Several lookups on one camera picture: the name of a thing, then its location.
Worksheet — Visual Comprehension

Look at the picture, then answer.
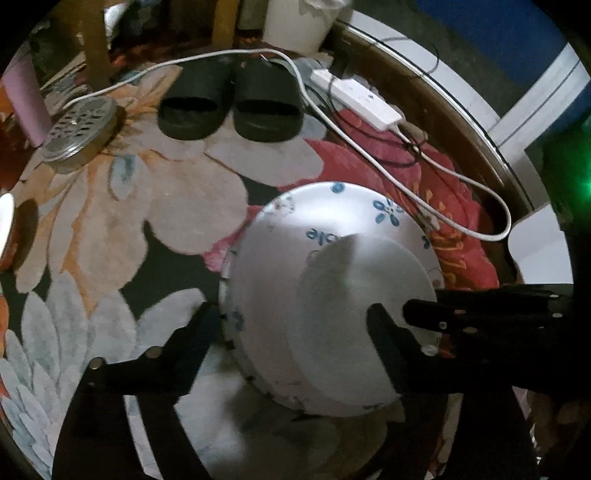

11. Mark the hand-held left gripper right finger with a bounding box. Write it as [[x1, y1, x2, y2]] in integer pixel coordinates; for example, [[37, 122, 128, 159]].
[[366, 303, 542, 480]]

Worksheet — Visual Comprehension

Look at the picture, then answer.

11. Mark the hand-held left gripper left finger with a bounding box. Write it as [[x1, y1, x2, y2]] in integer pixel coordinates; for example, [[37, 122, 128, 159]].
[[51, 302, 223, 480]]

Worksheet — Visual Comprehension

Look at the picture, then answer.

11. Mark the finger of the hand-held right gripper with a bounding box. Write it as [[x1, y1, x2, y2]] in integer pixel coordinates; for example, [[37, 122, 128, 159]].
[[435, 283, 574, 304], [403, 298, 563, 341]]

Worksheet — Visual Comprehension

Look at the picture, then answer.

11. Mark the small blue print plate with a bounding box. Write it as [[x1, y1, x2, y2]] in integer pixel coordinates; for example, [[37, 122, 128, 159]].
[[298, 233, 439, 416]]

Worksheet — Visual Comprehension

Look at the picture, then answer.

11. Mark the leaf pattern plate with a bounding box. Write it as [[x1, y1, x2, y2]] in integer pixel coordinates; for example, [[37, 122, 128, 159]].
[[218, 251, 333, 418]]

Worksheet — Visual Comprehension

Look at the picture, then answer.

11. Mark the white bowl with blue flowers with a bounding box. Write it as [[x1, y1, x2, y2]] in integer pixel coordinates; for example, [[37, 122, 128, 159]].
[[221, 181, 446, 416]]

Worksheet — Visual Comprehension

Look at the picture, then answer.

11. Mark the white paper sheet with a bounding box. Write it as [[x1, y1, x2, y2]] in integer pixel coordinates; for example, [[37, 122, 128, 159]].
[[508, 203, 575, 286]]

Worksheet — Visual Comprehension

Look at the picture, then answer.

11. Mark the floral blanket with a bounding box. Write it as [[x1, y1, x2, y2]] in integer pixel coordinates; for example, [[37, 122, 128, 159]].
[[0, 51, 527, 480]]

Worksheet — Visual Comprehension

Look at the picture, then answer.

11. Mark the black slipper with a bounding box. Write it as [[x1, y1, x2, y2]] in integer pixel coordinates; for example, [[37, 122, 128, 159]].
[[232, 58, 305, 143], [157, 58, 234, 140]]

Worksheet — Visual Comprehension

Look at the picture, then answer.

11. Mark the white power strip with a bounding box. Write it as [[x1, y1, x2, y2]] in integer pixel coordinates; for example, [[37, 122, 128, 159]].
[[308, 68, 403, 134]]

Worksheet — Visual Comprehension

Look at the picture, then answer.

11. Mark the white plate edge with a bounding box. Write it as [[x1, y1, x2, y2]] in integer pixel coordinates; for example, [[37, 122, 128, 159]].
[[0, 193, 40, 273]]

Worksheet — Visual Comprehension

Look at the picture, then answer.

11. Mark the perforated metal lid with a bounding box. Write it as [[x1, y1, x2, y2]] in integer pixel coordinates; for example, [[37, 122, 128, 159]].
[[41, 96, 120, 175]]

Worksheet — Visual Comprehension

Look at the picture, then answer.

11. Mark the pink bottle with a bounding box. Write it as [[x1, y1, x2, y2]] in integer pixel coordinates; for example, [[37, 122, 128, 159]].
[[0, 58, 52, 148]]

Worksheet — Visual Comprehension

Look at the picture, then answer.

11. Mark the wooden furniture leg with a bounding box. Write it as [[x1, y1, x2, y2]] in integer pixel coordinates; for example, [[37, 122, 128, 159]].
[[211, 0, 237, 48], [50, 0, 112, 91]]

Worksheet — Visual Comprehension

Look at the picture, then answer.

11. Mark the white bucket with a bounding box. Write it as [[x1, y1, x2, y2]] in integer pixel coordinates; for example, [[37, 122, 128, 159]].
[[262, 0, 354, 53]]

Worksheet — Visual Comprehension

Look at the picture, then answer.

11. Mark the white cable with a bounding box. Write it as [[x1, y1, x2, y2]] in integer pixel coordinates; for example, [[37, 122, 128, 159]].
[[39, 46, 513, 241]]

